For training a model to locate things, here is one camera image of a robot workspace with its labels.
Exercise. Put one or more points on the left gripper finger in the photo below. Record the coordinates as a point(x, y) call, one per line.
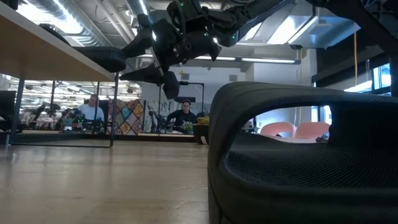
point(149, 74)
point(141, 42)

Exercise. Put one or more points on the black rubber slide sandal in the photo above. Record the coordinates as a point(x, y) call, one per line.
point(295, 202)
point(363, 124)
point(102, 59)

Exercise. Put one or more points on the pink rubber slide sandal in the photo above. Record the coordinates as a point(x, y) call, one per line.
point(311, 129)
point(276, 128)

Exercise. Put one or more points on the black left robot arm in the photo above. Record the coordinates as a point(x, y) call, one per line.
point(236, 15)

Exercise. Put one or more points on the colourful patchwork panel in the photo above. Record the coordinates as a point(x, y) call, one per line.
point(126, 118)

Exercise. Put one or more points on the person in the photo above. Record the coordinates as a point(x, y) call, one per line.
point(182, 116)
point(90, 112)

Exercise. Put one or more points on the long ceiling lamp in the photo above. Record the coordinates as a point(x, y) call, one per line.
point(248, 59)

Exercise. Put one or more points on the potted green succulent plant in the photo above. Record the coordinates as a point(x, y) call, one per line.
point(200, 133)

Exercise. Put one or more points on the dark screen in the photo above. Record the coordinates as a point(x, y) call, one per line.
point(7, 109)

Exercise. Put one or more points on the grey wall vent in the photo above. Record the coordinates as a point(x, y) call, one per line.
point(185, 76)
point(233, 78)

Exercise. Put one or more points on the dark security camera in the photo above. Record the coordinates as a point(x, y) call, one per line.
point(295, 47)

